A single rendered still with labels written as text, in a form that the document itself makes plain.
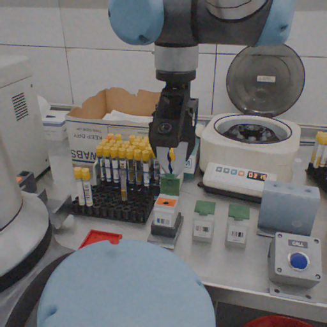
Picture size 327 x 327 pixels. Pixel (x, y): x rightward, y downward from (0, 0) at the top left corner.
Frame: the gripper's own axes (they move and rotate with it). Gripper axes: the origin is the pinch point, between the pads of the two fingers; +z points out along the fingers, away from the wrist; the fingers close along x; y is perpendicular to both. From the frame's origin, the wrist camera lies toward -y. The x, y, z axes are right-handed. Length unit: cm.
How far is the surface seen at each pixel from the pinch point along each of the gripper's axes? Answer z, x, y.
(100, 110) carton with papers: 3, 34, 39
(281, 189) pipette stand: 1.6, -21.2, 3.0
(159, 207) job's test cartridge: 4.5, 0.9, -5.3
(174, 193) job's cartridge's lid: 3.4, -1.0, -1.3
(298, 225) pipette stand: 8.5, -25.4, 1.7
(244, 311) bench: 72, -21, 30
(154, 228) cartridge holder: 8.6, 1.6, -6.5
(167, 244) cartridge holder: 10.5, -1.4, -8.3
